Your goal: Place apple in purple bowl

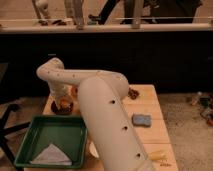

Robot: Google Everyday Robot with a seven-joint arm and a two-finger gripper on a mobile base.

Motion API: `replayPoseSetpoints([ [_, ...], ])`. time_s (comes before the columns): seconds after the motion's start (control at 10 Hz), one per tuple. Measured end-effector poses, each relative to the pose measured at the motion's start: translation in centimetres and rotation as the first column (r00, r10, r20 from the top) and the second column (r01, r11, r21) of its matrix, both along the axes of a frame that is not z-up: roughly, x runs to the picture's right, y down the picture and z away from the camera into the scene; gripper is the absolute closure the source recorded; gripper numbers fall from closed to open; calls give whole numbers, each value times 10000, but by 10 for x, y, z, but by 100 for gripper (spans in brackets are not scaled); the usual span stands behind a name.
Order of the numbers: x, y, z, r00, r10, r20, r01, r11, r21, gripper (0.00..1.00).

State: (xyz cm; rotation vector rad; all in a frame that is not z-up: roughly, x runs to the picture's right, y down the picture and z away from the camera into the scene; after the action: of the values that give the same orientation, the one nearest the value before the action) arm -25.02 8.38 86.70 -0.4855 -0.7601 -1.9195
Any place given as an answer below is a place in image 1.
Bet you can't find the green square tray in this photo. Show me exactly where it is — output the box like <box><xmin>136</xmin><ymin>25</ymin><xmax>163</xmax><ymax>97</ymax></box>
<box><xmin>14</xmin><ymin>115</ymin><xmax>87</xmax><ymax>169</ymax></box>

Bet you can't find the black chair base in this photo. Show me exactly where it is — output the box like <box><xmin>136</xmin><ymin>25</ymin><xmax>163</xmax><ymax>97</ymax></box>
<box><xmin>0</xmin><ymin>104</ymin><xmax>29</xmax><ymax>171</ymax></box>

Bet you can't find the white folded cloth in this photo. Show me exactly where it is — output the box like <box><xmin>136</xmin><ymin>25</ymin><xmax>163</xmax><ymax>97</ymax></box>
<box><xmin>30</xmin><ymin>144</ymin><xmax>72</xmax><ymax>166</ymax></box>

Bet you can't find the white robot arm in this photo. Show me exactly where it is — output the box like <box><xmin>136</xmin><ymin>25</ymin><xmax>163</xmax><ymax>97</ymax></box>
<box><xmin>37</xmin><ymin>58</ymin><xmax>156</xmax><ymax>171</ymax></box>

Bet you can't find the dark purple bowl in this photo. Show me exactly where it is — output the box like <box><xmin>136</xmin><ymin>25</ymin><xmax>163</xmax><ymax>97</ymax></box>
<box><xmin>51</xmin><ymin>102</ymin><xmax>73</xmax><ymax>115</ymax></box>

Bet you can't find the yellow banana toy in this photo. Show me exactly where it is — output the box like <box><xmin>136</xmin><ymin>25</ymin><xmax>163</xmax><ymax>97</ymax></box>
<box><xmin>148</xmin><ymin>150</ymin><xmax>167</xmax><ymax>161</ymax></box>

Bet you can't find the white plate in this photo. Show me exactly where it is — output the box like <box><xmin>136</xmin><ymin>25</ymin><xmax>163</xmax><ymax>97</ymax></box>
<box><xmin>89</xmin><ymin>142</ymin><xmax>99</xmax><ymax>158</ymax></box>

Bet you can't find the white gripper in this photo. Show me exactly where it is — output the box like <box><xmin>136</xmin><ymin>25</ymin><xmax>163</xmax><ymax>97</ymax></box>
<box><xmin>50</xmin><ymin>82</ymin><xmax>70</xmax><ymax>101</ymax></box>

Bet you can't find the blue sponge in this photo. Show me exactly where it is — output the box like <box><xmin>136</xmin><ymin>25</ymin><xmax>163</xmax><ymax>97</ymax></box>
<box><xmin>132</xmin><ymin>114</ymin><xmax>151</xmax><ymax>127</ymax></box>

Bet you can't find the brown toy object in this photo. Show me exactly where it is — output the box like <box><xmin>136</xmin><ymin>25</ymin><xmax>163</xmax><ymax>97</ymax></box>
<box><xmin>128</xmin><ymin>88</ymin><xmax>139</xmax><ymax>100</ymax></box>

